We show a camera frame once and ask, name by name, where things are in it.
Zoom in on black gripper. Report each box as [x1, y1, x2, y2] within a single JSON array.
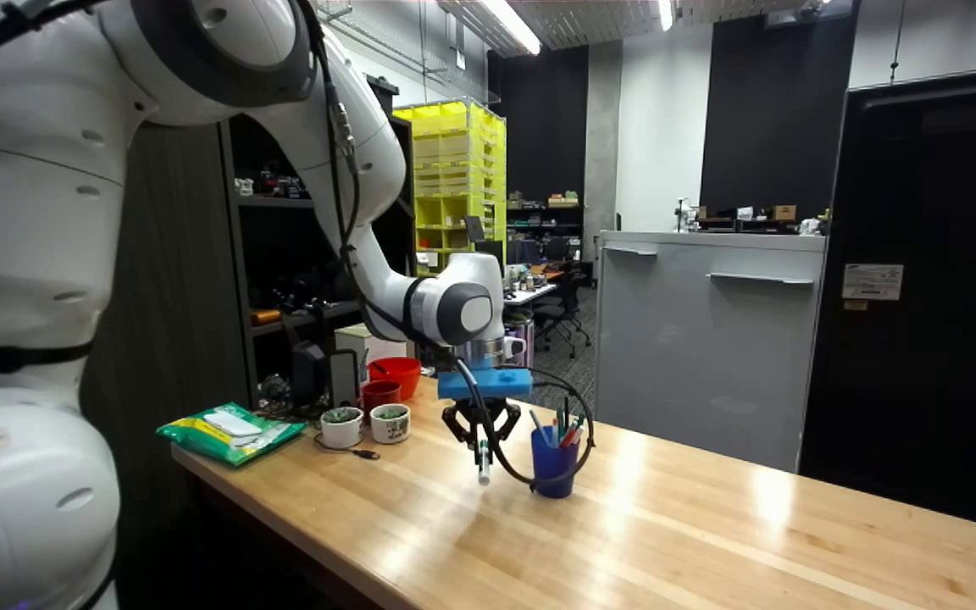
[[442, 394, 522, 452]]

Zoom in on white marker with green cap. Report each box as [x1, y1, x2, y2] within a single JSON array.
[[471, 432, 495, 487]]

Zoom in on blue plastic cup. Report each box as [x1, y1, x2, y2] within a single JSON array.
[[529, 424, 583, 500]]

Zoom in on red bowl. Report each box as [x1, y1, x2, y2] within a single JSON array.
[[367, 355, 428, 403]]

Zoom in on white green-rimmed bowls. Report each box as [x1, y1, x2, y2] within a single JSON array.
[[317, 403, 370, 452]]

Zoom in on black office chair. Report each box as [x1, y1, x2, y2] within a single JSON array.
[[536, 232, 598, 359]]

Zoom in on white cardboard box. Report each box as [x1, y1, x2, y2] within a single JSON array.
[[334, 321, 400, 369]]

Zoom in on green wipes packet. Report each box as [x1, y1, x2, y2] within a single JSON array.
[[154, 399, 310, 471]]

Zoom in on yellow storage shelf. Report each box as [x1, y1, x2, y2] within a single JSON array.
[[392, 99, 511, 274]]

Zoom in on black shelving unit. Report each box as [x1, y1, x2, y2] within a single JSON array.
[[227, 111, 418, 399]]

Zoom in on dark wood grain panel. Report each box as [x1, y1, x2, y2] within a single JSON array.
[[79, 117, 266, 610]]

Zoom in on white paper sign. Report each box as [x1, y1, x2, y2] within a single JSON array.
[[841, 259, 910, 306]]

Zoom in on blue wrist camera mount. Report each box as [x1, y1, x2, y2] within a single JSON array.
[[435, 364, 540, 403]]

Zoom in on black wall panel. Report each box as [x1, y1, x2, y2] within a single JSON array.
[[698, 9, 861, 222]]

